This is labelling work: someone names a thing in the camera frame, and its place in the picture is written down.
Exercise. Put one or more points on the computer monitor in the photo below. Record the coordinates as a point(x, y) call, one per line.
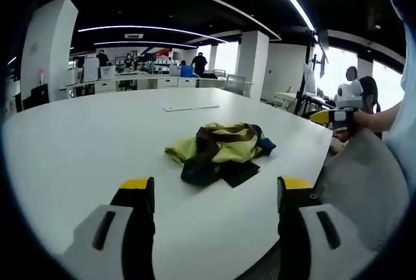
point(309, 80)

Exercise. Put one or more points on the blue storage bin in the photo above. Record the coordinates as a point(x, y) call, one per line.
point(187, 71)

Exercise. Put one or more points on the white mesh office chair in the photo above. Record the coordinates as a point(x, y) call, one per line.
point(235, 84)

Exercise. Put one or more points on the ceiling air vent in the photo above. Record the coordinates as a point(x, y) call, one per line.
point(133, 35)

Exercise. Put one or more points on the black office chair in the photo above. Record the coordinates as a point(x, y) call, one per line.
point(35, 97)

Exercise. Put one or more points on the row of white desks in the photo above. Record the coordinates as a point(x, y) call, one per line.
point(146, 82)

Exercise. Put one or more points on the black template sheet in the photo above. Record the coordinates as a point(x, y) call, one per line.
point(240, 173)

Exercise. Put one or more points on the yellow-green and brown garment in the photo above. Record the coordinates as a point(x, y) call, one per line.
point(221, 147)

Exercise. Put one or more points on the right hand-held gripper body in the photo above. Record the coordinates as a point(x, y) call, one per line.
point(349, 93)

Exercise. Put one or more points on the person's light blue shirt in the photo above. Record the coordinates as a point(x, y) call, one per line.
point(404, 104)

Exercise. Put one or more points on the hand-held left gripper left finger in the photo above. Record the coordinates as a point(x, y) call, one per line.
point(110, 228)

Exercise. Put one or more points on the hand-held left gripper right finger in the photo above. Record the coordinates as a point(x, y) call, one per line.
point(312, 228)

